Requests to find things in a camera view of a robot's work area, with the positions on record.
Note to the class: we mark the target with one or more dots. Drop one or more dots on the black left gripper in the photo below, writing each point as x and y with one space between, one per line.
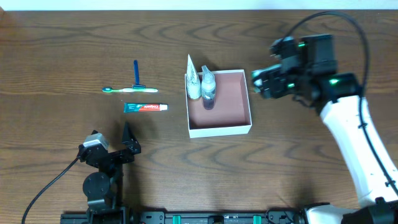
115 155

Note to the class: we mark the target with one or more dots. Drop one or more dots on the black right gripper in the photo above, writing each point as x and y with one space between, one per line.
268 83

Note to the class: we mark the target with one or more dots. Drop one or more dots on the green white soap packet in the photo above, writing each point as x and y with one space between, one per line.
256 80

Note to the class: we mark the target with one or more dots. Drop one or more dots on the white conditioner tube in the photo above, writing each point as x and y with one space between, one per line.
192 81

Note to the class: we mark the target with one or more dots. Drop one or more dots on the clear spray bottle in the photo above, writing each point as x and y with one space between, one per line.
208 88

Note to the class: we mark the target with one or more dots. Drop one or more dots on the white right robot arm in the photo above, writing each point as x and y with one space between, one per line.
372 170

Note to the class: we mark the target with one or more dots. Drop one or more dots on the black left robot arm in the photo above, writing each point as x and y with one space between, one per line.
103 188

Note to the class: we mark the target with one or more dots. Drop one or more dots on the green red toothpaste tube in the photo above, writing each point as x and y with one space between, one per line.
143 107

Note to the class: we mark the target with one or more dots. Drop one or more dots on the blue disposable razor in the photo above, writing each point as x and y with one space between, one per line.
137 84

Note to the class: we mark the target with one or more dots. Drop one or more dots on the green white toothbrush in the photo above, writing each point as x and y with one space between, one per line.
129 90

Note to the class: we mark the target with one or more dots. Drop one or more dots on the white box with pink interior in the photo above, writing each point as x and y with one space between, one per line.
231 113

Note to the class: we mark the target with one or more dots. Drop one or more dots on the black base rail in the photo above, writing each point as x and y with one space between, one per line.
268 217

